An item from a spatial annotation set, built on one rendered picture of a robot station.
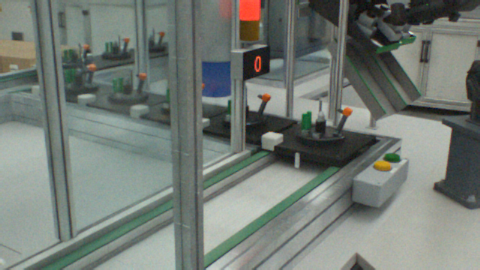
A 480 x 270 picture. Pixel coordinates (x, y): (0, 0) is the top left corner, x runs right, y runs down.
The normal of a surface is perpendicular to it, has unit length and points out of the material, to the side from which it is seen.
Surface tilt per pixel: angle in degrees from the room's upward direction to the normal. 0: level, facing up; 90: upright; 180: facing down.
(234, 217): 0
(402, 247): 0
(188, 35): 90
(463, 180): 90
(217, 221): 0
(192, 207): 90
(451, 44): 90
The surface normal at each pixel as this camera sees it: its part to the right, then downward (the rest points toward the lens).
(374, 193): -0.55, 0.25
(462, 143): -0.93, 0.11
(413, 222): 0.01, -0.95
